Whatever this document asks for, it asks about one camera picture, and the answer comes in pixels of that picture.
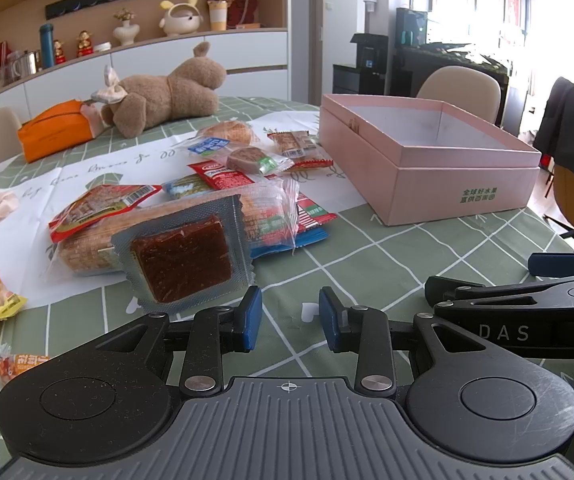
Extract long bread loaf pack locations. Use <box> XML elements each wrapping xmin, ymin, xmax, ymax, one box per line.
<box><xmin>47</xmin><ymin>179</ymin><xmax>301</xmax><ymax>276</ymax></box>

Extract brown plush rabbit toy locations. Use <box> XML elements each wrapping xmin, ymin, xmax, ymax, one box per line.
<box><xmin>92</xmin><ymin>41</ymin><xmax>227</xmax><ymax>139</ymax></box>

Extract beige dining chair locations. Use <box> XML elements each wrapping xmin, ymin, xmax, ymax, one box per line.
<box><xmin>417</xmin><ymin>66</ymin><xmax>502</xmax><ymax>124</ymax></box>

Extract white printed table runner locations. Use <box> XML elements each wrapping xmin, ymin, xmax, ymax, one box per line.
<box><xmin>0</xmin><ymin>109</ymin><xmax>368</xmax><ymax>311</ymax></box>

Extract blue seaweed snack bag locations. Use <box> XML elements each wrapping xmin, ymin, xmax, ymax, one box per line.
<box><xmin>161</xmin><ymin>174</ymin><xmax>330</xmax><ymax>260</ymax></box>

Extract small orange candy packet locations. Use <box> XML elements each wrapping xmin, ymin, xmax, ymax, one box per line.
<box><xmin>0</xmin><ymin>344</ymin><xmax>49</xmax><ymax>390</ymax></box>

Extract red striped snack packet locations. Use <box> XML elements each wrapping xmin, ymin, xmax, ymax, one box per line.
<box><xmin>188</xmin><ymin>160</ymin><xmax>337</xmax><ymax>234</ymax></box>

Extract pink cardboard box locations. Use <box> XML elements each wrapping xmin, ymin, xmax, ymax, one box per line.
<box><xmin>318</xmin><ymin>94</ymin><xmax>540</xmax><ymax>226</ymax></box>

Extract black water dispenser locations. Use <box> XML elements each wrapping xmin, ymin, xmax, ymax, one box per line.
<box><xmin>332</xmin><ymin>32</ymin><xmax>389</xmax><ymax>96</ymax></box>

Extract white flower vase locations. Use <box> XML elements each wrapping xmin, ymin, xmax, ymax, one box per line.
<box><xmin>112</xmin><ymin>8</ymin><xmax>140</xmax><ymax>47</ymax></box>

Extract small cake clear blue pack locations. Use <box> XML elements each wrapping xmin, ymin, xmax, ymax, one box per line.
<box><xmin>186</xmin><ymin>136</ymin><xmax>293</xmax><ymax>176</ymax></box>

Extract biscuit pack red ends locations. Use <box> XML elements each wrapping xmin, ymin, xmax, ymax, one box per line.
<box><xmin>267</xmin><ymin>130</ymin><xmax>334</xmax><ymax>170</ymax></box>

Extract teal thermos bottle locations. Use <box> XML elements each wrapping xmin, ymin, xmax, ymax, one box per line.
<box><xmin>40</xmin><ymin>23</ymin><xmax>56</xmax><ymax>70</ymax></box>

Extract orange tissue pouch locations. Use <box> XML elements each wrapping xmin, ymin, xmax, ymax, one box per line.
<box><xmin>18</xmin><ymin>100</ymin><xmax>104</xmax><ymax>162</ymax></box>

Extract white rabbit ceramic pot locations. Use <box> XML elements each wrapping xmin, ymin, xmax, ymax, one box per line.
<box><xmin>159</xmin><ymin>0</ymin><xmax>203</xmax><ymax>37</ymax></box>

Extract red meat snack bag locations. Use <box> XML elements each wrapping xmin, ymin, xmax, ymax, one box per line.
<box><xmin>48</xmin><ymin>184</ymin><xmax>162</xmax><ymax>244</ymax></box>

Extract round bread bun pack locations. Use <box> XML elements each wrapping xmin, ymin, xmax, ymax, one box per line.
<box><xmin>184</xmin><ymin>120</ymin><xmax>258</xmax><ymax>151</ymax></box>

